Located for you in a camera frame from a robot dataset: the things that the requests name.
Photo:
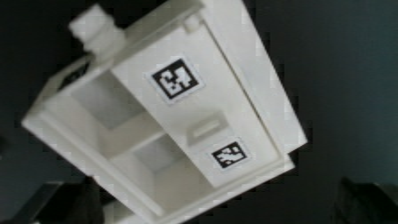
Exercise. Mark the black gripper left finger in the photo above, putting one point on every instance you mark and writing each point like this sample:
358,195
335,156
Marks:
66,203

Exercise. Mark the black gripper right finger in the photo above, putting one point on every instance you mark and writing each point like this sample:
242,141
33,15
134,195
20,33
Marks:
367,203

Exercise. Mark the white cabinet body box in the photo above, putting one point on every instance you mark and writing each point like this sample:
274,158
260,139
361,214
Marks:
95,125

